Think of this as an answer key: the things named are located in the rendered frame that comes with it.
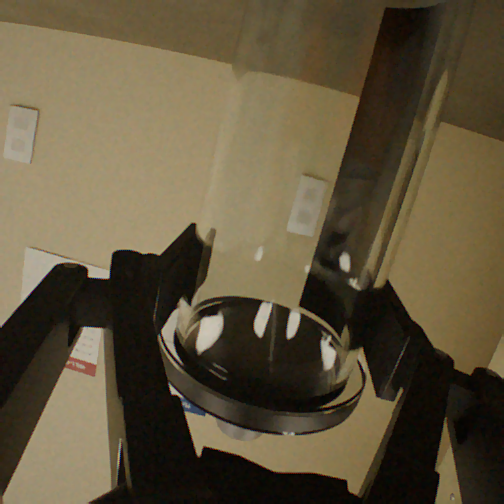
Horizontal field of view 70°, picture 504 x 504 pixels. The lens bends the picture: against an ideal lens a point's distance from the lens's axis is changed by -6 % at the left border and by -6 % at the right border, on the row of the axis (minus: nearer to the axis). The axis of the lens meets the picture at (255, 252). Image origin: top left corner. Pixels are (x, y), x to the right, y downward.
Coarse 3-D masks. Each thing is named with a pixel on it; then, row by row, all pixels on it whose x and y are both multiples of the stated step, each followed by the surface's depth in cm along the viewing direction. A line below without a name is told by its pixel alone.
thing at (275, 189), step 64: (256, 0) 13; (320, 0) 11; (384, 0) 11; (448, 0) 12; (256, 64) 13; (320, 64) 12; (384, 64) 12; (448, 64) 13; (256, 128) 13; (320, 128) 12; (384, 128) 12; (256, 192) 14; (320, 192) 13; (384, 192) 13; (192, 256) 17; (256, 256) 14; (320, 256) 14; (384, 256) 15; (192, 320) 16; (256, 320) 14; (320, 320) 14; (256, 384) 15; (320, 384) 16
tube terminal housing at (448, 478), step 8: (496, 352) 46; (496, 360) 46; (488, 368) 47; (496, 368) 45; (448, 456) 50; (440, 464) 51; (448, 464) 49; (440, 472) 50; (448, 472) 48; (440, 480) 49; (448, 480) 48; (456, 480) 46; (440, 488) 49; (448, 488) 47; (456, 488) 45; (440, 496) 48; (448, 496) 46; (456, 496) 45
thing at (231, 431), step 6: (216, 420) 21; (222, 426) 20; (228, 426) 20; (234, 426) 20; (228, 432) 20; (234, 432) 20; (240, 432) 20; (246, 432) 20; (252, 432) 20; (258, 432) 20; (234, 438) 20; (240, 438) 20; (246, 438) 20; (252, 438) 20
